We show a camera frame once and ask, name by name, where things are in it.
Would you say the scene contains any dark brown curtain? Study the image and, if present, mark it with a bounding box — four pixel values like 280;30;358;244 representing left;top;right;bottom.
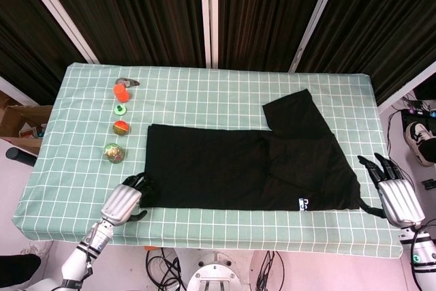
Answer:
0;0;88;104
33;0;207;67
216;0;337;71
296;0;436;105

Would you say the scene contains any black T-shirt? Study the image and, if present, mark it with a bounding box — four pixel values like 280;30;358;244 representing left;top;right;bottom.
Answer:
139;89;362;212

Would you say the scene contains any green patterned ball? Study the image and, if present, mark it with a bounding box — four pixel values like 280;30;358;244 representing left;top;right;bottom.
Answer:
102;142;125;164

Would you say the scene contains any white black sneaker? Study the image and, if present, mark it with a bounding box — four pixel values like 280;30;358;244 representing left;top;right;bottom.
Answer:
404;121;436;168

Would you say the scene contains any dark patterned flat piece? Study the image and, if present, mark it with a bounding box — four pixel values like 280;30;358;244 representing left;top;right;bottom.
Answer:
115;77;141;88

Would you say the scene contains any black cable bundle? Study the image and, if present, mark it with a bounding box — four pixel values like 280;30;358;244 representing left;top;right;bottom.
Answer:
257;251;285;291
145;249;187;291

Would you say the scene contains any green checked tablecloth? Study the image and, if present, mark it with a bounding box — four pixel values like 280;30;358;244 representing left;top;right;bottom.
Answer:
12;62;409;258

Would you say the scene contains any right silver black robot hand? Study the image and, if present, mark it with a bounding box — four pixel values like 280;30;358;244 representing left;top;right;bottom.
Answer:
356;153;426;229

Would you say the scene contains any orange plastic cup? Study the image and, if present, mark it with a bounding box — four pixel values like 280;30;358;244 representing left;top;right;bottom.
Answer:
112;83;132;104

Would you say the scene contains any red green watermelon toy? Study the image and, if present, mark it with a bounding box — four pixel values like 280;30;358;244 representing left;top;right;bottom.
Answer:
112;120;131;136

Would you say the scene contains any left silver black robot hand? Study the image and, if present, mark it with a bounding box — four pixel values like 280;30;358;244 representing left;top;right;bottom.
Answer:
100;173;157;228

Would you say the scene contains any black cylinder tube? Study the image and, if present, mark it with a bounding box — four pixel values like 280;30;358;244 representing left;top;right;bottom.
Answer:
5;147;37;168

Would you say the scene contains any white frame post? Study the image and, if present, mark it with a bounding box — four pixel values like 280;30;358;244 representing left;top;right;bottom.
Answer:
288;0;345;73
15;0;99;64
199;0;221;69

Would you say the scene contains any white frame bar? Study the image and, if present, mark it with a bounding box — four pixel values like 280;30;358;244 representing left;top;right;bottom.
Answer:
0;76;38;106
377;65;436;111

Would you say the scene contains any black electronic device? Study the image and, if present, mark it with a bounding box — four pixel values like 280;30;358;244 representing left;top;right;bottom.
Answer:
401;106;436;132

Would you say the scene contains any brown cardboard box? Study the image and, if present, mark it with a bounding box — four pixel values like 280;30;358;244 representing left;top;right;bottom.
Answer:
0;91;54;155

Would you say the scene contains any white silver robot base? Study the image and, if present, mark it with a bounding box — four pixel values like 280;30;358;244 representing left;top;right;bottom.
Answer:
185;248;255;291

